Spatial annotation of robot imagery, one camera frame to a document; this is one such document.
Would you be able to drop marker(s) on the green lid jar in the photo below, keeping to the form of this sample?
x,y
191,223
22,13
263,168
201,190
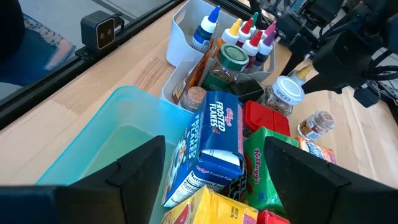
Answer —
x,y
231,59

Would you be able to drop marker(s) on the blue food colouring bottle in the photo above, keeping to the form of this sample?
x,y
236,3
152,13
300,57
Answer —
x,y
205,29

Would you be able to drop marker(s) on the yellow cereal box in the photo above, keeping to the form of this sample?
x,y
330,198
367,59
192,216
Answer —
x,y
211,208

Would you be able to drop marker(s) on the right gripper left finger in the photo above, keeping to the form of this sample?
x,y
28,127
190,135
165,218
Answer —
x,y
124,193

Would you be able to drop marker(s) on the dark brown small box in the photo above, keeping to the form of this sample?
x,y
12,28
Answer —
x,y
247,90

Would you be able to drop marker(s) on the small green lid bottle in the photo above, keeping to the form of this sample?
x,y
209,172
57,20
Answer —
x,y
255,18

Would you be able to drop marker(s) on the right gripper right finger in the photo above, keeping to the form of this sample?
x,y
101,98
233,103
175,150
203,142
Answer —
x,y
311,193

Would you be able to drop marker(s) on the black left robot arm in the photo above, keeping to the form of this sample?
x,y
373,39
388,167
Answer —
x,y
311,12

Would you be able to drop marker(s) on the green cereal box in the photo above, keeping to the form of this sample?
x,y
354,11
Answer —
x,y
258,180

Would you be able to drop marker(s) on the yellow food colouring bottle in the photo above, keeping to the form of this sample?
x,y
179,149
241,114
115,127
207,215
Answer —
x,y
300,74

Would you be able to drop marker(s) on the purple food colouring bottle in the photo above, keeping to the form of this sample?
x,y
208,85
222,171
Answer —
x,y
265,46

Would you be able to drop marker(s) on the clear left plastic bin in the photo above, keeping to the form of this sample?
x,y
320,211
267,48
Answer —
x,y
183,46

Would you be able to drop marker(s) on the white lid spice jar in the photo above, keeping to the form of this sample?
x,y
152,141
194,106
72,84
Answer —
x,y
287,90

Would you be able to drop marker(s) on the small black stereo camera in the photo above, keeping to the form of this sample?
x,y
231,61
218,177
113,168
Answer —
x,y
98,29

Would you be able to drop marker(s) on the red cereal box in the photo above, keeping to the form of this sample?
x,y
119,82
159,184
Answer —
x,y
272,217

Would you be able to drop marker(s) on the orange snack packet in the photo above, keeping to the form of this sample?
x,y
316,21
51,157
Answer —
x,y
317,151

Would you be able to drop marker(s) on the green plastic bin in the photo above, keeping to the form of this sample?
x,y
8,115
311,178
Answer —
x,y
124,124

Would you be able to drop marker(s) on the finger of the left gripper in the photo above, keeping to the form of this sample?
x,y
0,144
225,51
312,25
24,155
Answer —
x,y
320,84

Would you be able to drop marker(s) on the small glass sprinkles jar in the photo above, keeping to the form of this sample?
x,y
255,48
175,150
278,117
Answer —
x,y
317,124
194,98

